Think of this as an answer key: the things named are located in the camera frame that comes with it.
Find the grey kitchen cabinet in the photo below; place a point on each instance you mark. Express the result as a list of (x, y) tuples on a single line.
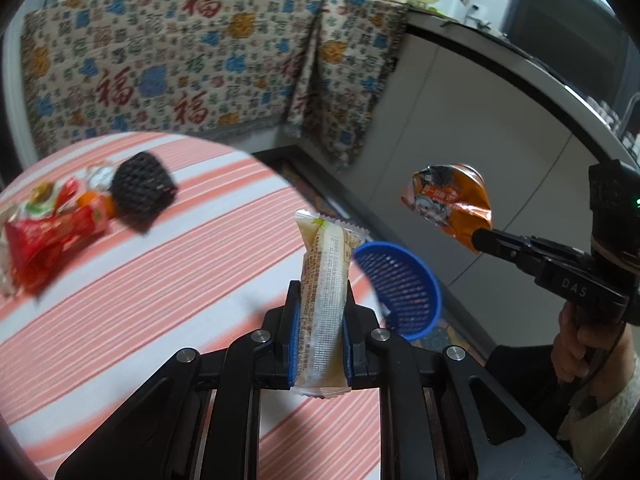
[(500, 110)]

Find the red snack wrapper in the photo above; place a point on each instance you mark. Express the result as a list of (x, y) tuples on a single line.
[(50, 245)]

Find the blue plastic basket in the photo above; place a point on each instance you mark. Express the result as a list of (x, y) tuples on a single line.
[(405, 285)]

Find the orange snack wrapper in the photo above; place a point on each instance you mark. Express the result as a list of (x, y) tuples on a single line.
[(450, 205)]

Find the large printed blanket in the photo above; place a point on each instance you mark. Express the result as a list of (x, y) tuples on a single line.
[(150, 60)]

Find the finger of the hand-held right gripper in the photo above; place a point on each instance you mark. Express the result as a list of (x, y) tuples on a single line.
[(500, 245), (545, 249)]

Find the white yellow snack packet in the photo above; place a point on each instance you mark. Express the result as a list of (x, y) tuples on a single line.
[(325, 285)]

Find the person's right hand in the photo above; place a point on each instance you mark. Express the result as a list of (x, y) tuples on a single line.
[(570, 345)]

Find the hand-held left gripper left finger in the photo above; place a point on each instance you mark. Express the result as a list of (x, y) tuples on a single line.
[(295, 335)]

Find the pink striped tablecloth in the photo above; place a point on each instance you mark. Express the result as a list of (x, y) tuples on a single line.
[(150, 285)]

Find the person's right forearm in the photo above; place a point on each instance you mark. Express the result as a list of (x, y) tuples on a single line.
[(610, 400)]

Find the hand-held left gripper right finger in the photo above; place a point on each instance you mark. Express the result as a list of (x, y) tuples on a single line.
[(348, 345)]

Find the small orange wrapper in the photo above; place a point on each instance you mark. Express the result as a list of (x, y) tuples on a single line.
[(97, 205)]

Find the small printed blanket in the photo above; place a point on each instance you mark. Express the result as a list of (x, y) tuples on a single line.
[(350, 75)]

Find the black foam mesh net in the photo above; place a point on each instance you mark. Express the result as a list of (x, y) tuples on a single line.
[(142, 192)]

